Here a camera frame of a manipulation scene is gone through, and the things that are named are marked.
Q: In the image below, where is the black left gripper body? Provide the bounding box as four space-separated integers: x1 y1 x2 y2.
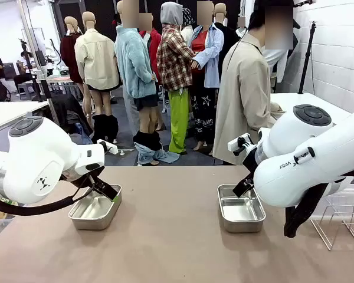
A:
87 166 112 192

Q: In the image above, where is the person in beige coat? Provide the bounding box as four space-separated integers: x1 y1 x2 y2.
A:
212 0 294 166

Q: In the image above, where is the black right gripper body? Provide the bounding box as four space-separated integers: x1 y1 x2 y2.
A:
242 147 259 183

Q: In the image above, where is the stainless steel rectangular container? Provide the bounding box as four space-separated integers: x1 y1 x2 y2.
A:
68 184 123 231
217 183 267 234

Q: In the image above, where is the black tripod stand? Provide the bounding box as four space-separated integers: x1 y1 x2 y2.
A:
297 21 318 95

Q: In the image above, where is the chair with black jacket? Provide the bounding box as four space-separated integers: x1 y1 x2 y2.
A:
32 93 94 145

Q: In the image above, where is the mannequin in red jacket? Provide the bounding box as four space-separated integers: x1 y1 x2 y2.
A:
139 13 163 86

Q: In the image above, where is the mannequin in blue shirt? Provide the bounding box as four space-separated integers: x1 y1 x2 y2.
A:
191 1 225 156

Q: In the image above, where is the mannequin in light-blue fleece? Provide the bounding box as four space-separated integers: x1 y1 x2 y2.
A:
114 0 163 166

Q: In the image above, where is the mannequin in black garment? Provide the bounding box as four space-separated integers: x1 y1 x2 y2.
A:
214 2 241 74

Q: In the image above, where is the mannequin in maroon garment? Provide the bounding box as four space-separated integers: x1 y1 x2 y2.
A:
60 16 88 119

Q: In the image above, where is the white side table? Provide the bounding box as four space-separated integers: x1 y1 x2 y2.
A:
0 101 50 133

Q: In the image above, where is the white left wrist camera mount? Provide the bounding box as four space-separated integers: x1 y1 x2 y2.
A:
96 139 118 155

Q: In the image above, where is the large white table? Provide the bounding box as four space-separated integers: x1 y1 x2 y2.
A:
270 93 354 119

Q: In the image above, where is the black camera stand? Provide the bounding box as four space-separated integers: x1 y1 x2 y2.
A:
19 38 44 103

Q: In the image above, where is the metal wire lid rack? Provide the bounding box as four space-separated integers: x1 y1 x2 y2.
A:
309 203 354 251

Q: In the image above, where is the silver metal pole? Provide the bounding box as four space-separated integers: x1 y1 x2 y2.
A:
17 0 61 125

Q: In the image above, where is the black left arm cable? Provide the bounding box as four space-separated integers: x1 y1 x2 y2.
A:
0 173 95 216

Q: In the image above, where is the mannequin in white shirt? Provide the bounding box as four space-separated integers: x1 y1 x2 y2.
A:
261 48 289 84

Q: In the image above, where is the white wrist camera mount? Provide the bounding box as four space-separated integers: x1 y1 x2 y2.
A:
96 139 118 155
227 133 252 156

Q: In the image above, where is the mannequin with patterned headscarf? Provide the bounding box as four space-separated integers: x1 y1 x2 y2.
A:
181 8 195 45

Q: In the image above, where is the mannequin in plaid shirt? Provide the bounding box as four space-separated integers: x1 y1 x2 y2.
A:
156 2 196 154

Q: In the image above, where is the mannequin in cream jacket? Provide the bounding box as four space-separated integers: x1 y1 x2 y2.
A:
74 11 121 145

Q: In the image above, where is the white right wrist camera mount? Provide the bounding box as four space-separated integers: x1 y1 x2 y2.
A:
227 133 252 156

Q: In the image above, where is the seated person in background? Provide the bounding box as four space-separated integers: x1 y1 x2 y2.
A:
14 51 38 92

